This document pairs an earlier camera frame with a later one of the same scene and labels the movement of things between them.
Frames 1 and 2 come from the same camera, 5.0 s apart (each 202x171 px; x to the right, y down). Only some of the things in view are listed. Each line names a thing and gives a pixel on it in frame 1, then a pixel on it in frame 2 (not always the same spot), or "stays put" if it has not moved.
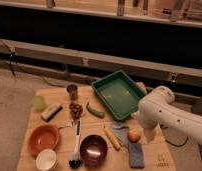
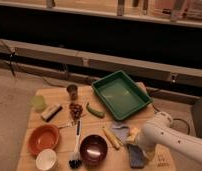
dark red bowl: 93,149 stays put
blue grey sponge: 136,155 stays put
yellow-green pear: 39,104 stays put
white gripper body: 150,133 → 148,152
